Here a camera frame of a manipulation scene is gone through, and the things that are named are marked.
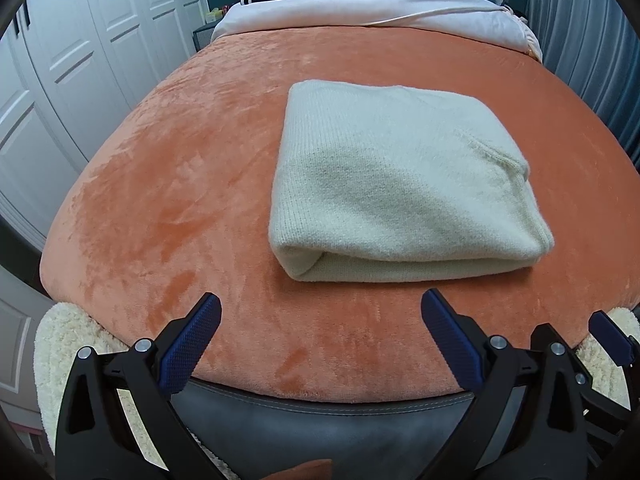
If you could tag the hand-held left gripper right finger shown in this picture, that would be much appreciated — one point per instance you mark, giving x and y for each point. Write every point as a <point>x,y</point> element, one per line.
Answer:
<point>452,340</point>

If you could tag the white panel door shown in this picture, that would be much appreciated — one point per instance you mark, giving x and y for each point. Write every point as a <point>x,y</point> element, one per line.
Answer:
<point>20,340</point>

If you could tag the cream knit sweater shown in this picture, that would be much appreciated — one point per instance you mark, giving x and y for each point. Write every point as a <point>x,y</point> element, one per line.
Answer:
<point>390,175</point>

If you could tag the cream fluffy rug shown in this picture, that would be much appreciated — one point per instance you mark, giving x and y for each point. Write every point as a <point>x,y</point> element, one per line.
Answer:
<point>65,325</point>

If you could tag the dark nightstand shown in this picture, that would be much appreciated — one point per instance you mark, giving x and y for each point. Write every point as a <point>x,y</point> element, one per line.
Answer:
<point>205,37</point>

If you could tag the blue grey curtain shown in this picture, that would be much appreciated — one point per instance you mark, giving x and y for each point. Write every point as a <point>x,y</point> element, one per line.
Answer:
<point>585,35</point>

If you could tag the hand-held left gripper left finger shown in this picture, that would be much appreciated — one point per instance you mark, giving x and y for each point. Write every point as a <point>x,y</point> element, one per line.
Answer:
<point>192,345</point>

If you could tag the orange plush blanket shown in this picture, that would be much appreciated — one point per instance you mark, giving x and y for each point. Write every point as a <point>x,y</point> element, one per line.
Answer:
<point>175,185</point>

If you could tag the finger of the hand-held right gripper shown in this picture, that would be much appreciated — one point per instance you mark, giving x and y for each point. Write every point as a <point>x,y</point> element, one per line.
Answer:
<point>612,337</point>

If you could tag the white pink duvet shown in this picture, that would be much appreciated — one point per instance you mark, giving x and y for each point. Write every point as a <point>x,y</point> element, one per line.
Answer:
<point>400,10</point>

